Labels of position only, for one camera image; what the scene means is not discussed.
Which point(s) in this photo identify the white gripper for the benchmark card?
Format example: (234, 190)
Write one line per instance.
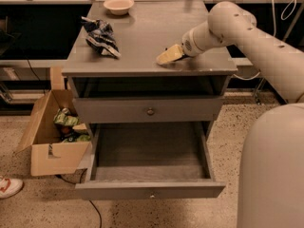
(190, 45)

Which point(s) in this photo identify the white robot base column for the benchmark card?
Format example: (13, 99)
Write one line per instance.
(271, 179)

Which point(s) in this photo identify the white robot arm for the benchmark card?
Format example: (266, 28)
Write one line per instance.
(228, 24)

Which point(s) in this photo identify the grey wooden drawer cabinet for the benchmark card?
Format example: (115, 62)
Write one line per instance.
(145, 32)

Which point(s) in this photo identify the closed grey top drawer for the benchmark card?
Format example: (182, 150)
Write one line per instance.
(149, 110)

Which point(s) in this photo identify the open grey middle drawer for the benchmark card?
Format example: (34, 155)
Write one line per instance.
(145, 161)

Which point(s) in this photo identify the beige paper bowl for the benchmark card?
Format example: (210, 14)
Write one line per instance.
(118, 7)

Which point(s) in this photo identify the crumpled blue white chip bag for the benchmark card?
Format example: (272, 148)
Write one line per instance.
(100, 37)

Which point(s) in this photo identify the green snack bag lower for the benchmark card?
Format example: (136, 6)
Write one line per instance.
(77, 138)

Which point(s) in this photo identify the green snack bag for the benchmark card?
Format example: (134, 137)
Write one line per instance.
(77, 138)
(65, 118)

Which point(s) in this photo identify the green snack bag upper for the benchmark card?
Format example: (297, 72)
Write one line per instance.
(65, 118)

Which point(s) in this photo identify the open cardboard box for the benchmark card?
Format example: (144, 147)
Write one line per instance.
(49, 155)

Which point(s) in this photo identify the white and red sneaker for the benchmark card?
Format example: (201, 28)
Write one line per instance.
(9, 187)

